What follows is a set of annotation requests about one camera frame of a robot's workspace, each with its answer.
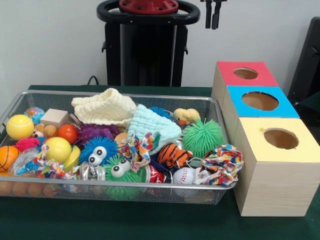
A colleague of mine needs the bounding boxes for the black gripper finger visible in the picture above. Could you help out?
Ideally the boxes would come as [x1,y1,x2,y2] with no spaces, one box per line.
[211,0,221,30]
[205,0,212,29]

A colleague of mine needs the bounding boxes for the green spiky rubber ball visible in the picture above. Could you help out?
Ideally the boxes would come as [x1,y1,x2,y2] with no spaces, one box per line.
[181,119,227,159]

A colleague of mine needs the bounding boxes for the shallow clear mesh bin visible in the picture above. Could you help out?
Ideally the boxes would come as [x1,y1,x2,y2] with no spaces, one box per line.
[0,90,238,206]

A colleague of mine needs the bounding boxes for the wooden box with three holes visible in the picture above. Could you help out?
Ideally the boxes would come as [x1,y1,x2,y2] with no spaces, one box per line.
[211,61,320,217]

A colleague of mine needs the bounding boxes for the yellow duck plush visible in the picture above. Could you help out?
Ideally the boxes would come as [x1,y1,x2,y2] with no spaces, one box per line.
[173,107,202,126]

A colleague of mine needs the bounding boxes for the light blue waffle cloth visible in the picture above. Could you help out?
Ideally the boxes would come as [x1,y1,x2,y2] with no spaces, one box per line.
[127,104,183,156]

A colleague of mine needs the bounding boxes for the dark green side table cloth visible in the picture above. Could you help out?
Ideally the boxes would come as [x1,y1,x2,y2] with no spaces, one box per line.
[298,91,320,121]

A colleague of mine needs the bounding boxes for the cream waffle cloth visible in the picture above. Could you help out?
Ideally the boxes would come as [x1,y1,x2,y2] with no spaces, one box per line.
[71,87,138,127]

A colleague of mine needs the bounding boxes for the orange striped tiger plush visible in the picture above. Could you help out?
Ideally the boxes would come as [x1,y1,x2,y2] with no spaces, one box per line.
[156,143,194,169]

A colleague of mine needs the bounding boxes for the multicoloured patterned cloth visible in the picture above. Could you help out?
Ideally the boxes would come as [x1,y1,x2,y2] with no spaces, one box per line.
[194,143,245,186]

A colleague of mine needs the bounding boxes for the white toy baseball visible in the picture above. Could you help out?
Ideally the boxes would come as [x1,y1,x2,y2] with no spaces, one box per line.
[172,166,196,185]

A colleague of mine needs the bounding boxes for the blue spiky ball with eyes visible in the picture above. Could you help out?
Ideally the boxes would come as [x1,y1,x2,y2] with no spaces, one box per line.
[79,136,119,166]

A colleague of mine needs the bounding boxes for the green spiky ball with eyes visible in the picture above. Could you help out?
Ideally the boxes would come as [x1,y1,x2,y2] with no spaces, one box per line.
[103,154,148,201]

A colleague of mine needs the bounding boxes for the yellow tennis ball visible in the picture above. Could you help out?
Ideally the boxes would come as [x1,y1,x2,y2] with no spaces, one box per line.
[6,114,35,140]

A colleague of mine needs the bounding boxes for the orange toy basketball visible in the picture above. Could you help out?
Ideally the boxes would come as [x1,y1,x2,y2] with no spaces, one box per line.
[0,145,20,173]

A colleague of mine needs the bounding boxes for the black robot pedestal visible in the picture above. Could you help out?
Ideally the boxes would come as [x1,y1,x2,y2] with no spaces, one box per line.
[96,0,200,88]

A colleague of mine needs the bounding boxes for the black looped cable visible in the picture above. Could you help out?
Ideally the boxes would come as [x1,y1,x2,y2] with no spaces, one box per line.
[86,75,100,87]

